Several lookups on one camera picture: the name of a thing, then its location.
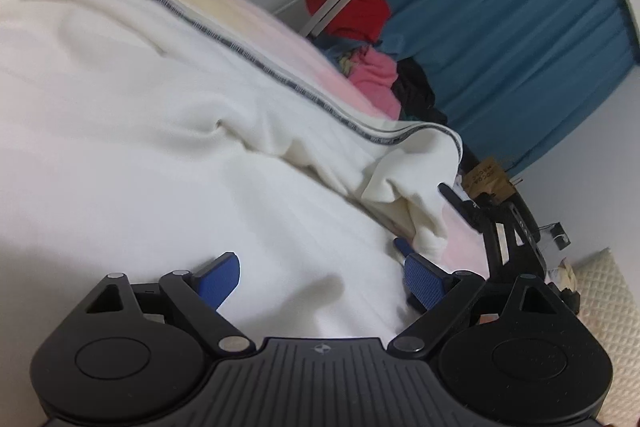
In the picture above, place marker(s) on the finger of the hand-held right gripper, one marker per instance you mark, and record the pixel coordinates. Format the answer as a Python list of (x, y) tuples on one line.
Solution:
[(465, 204), (404, 248)]

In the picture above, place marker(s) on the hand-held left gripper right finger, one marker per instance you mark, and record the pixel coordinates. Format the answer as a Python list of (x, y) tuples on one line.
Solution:
[(425, 282)]

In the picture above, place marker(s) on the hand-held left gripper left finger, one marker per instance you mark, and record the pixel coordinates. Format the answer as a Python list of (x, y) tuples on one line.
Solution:
[(220, 279)]

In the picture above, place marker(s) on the white striped-trim garment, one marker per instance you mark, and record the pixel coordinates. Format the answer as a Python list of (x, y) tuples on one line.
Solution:
[(150, 147)]

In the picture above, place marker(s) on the brown paper bag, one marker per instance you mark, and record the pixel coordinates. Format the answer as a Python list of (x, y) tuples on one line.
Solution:
[(490, 184)]

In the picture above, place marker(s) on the cream quilted pillow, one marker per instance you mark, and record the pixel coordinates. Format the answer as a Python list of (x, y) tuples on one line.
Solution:
[(605, 317)]

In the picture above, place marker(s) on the pink garment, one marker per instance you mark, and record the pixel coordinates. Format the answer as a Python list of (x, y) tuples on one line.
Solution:
[(375, 77)]

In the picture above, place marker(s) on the blue curtain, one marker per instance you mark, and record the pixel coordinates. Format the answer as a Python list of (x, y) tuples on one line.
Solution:
[(510, 42)]

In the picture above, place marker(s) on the red garment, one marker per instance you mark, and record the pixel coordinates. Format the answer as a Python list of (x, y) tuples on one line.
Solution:
[(360, 12)]

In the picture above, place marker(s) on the pastel tie-dye bed blanket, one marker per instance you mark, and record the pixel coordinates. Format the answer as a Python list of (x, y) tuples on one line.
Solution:
[(280, 42)]

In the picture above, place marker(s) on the small wall charger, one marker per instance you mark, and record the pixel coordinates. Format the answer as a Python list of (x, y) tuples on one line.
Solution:
[(560, 238)]

